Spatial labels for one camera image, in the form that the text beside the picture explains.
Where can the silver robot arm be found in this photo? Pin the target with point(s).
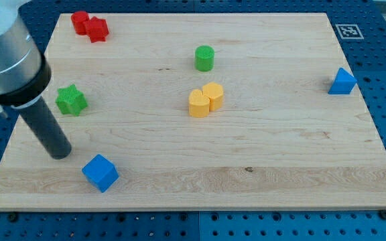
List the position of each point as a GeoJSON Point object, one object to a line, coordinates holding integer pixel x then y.
{"type": "Point", "coordinates": [24, 70]}

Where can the blue cube block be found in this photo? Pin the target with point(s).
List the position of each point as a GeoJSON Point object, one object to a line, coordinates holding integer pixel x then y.
{"type": "Point", "coordinates": [100, 172]}

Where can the yellow heart block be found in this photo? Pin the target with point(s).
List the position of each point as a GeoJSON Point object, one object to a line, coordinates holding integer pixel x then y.
{"type": "Point", "coordinates": [198, 104]}

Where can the wooden board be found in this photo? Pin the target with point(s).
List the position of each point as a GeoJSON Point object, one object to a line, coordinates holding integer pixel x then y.
{"type": "Point", "coordinates": [279, 141]}

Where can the yellow hexagon block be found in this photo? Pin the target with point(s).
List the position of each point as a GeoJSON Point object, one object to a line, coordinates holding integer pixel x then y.
{"type": "Point", "coordinates": [215, 93]}

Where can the green cylinder block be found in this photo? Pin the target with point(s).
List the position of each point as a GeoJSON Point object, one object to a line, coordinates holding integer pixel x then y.
{"type": "Point", "coordinates": [204, 58]}

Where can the green star block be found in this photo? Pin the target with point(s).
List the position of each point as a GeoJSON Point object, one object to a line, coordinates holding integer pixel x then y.
{"type": "Point", "coordinates": [70, 100]}

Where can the red star block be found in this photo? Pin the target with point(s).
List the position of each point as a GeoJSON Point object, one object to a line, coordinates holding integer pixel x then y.
{"type": "Point", "coordinates": [96, 29]}

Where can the red cylinder block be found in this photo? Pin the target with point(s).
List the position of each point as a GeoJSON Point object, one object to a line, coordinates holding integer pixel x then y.
{"type": "Point", "coordinates": [78, 18]}

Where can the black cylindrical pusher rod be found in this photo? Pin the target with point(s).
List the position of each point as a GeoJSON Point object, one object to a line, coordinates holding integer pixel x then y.
{"type": "Point", "coordinates": [45, 127]}

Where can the blue triangle block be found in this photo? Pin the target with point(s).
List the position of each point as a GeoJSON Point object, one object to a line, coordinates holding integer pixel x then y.
{"type": "Point", "coordinates": [343, 83]}

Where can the white fiducial marker tag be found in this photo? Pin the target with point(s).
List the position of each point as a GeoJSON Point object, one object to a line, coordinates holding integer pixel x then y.
{"type": "Point", "coordinates": [349, 31]}

